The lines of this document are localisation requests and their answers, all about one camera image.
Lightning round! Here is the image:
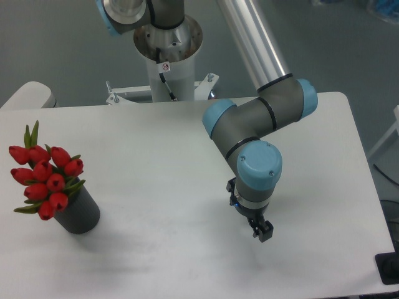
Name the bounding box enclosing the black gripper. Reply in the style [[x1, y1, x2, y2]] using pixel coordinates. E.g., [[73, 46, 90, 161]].
[[226, 178, 274, 242]]

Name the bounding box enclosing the red tulip bouquet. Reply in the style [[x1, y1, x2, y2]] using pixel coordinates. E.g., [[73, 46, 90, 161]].
[[8, 121, 85, 221]]

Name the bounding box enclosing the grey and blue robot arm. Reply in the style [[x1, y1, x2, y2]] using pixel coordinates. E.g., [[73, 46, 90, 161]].
[[97, 1, 318, 242]]

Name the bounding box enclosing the dark grey ribbed vase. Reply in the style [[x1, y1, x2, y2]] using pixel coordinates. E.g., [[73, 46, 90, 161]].
[[54, 186, 100, 234]]

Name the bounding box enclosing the black box at table edge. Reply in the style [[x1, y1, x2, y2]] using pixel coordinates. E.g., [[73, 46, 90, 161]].
[[375, 252, 398, 285]]

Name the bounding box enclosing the blue plastic bag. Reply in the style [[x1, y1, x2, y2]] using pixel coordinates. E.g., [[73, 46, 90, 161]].
[[367, 0, 398, 24]]

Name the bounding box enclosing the white chair armrest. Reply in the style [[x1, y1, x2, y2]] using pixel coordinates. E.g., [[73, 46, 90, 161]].
[[1, 81, 59, 111]]

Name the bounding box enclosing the black floor cable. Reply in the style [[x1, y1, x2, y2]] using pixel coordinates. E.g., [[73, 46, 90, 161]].
[[373, 163, 399, 184]]

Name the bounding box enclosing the black pedestal cable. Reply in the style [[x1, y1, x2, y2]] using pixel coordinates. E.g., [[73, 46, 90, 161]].
[[155, 47, 178, 102]]

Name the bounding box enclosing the white frame at right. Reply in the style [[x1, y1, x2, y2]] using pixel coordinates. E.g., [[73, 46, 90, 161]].
[[366, 106, 398, 161]]

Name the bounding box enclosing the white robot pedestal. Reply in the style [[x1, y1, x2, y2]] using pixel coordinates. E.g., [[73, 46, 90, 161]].
[[106, 15, 219, 105]]

